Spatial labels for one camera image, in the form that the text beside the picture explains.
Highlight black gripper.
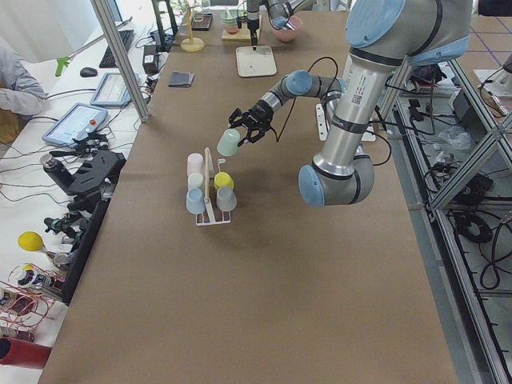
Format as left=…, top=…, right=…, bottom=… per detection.
left=247, top=11, right=259, bottom=46
left=228, top=104, right=274, bottom=147

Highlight mint green cup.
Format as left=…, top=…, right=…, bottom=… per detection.
left=217, top=128, right=241, bottom=157

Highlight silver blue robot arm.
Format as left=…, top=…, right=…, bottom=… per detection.
left=245, top=0, right=314, bottom=47
left=229, top=1, right=472, bottom=206

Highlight cream white rectangular tray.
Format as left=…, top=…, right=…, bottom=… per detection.
left=235, top=46, right=278, bottom=78

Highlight dark glass rack tray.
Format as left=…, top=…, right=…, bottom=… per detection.
left=191, top=13, right=213, bottom=31

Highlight yellow cup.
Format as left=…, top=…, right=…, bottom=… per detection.
left=214, top=171, right=234, bottom=190

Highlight pink cup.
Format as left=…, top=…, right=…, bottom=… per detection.
left=186, top=153, right=204, bottom=176

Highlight cream white cup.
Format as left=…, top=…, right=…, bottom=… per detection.
left=187, top=172, right=205, bottom=190

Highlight grey cup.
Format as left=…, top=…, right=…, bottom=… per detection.
left=216, top=186, right=238, bottom=212

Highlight light blue cup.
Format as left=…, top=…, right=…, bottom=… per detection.
left=186, top=188, right=206, bottom=215

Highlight wooden cutting board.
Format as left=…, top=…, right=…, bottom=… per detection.
left=222, top=14, right=250, bottom=42

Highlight stacked mint green bowls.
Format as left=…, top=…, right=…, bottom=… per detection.
left=221, top=9, right=240, bottom=34

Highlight pink bowl with ice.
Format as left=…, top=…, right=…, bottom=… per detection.
left=270, top=15, right=303, bottom=42

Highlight wooden mug tree stand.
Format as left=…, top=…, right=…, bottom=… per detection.
left=180, top=3, right=205, bottom=53

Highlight folded grey cloth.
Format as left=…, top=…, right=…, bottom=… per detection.
left=168, top=71, right=195, bottom=88

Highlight black keyboard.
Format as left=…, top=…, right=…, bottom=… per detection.
left=98, top=28, right=135, bottom=69

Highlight upper blue teach pendant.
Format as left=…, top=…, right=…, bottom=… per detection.
left=42, top=103, right=108, bottom=147

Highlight black computer mouse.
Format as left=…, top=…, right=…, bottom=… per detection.
left=79, top=66, right=98, bottom=78

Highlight seated person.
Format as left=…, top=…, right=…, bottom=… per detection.
left=1, top=38, right=47, bottom=143

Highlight yellow ball ornament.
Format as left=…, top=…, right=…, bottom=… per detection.
left=18, top=231, right=44, bottom=252

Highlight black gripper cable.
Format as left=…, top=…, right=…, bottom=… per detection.
left=270, top=55, right=350, bottom=143

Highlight white wire cup rack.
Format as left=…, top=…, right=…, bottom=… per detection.
left=194, top=147, right=232, bottom=226

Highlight aluminium frame post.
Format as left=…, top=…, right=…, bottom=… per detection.
left=90, top=0, right=150, bottom=122

